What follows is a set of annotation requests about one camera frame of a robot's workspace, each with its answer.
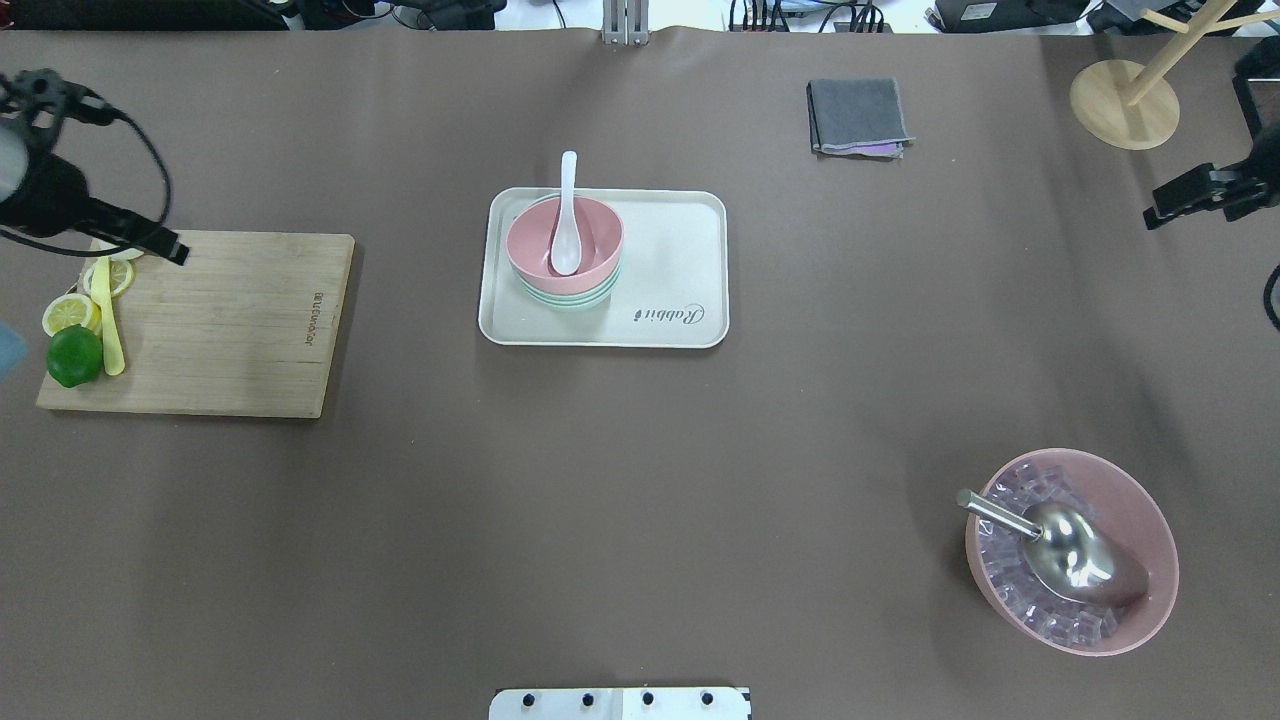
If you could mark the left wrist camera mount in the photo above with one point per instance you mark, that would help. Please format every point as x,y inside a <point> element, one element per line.
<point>35,92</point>

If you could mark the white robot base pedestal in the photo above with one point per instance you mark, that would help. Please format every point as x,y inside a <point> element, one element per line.
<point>662,702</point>

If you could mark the beige serving tray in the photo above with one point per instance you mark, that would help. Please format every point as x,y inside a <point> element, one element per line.
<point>674,286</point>

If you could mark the small pink bowl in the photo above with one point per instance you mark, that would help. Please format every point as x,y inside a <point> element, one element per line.
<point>601,234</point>

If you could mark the white ceramic spoon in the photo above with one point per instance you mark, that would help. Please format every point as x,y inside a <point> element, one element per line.
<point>565,247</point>

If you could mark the lemon slice near bun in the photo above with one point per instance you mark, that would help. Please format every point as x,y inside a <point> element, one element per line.
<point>121,277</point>

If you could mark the stacked green bowls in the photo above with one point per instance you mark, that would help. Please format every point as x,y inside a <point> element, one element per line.
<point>575,301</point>

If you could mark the lemon slice near lime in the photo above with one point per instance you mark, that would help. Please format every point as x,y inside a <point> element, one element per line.
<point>71,310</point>

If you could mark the green lime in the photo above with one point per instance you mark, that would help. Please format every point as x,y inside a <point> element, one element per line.
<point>74,356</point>

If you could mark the wooden mug tree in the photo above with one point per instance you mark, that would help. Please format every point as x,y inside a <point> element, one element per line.
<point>1132,106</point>

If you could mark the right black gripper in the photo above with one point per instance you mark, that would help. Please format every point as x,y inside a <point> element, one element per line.
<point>1263,186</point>

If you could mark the aluminium frame post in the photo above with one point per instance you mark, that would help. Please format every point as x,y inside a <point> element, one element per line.
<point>626,22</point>

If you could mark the wooden cutting board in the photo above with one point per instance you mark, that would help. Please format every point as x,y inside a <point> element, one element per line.
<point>247,326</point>

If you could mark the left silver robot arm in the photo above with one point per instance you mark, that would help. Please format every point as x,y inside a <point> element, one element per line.
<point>43,140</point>

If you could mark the large pink ice bowl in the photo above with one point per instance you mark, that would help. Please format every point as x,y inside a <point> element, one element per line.
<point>1113,501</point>

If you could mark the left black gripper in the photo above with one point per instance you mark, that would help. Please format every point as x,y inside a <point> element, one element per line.
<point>52,196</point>

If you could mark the folded grey cloth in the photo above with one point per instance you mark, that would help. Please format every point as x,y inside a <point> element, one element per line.
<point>857,117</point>

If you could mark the metal ice scoop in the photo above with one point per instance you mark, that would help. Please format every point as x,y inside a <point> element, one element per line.
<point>1068,555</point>

